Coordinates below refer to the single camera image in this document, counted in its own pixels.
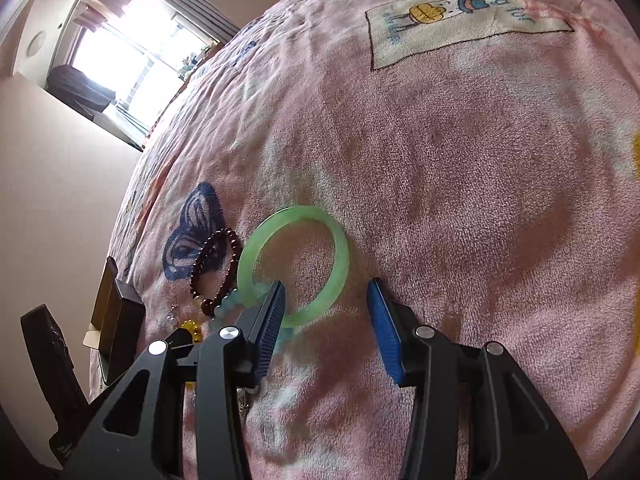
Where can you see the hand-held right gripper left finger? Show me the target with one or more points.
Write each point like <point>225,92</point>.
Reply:
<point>267,332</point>

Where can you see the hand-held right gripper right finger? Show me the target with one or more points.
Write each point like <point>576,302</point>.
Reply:
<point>385,335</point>

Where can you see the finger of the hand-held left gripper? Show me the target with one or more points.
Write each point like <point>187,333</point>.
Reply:
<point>52,345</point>

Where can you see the black cardboard box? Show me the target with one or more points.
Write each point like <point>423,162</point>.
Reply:
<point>122,330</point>

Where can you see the green jade bangle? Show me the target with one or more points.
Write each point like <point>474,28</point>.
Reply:
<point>341,260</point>

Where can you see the pink printed blanket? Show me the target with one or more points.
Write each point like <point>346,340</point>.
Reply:
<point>450,160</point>

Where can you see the dark hanging cloth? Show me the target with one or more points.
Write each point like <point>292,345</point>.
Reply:
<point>80,87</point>

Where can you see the cluster of small bottles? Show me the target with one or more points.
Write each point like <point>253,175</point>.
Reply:
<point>190,62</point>

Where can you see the round ceiling lamp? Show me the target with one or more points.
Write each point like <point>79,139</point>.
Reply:
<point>37,42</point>

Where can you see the bright window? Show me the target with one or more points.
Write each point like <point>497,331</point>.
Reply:
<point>140,45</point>

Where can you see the grey curtain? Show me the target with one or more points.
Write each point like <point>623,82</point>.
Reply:
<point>200,15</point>

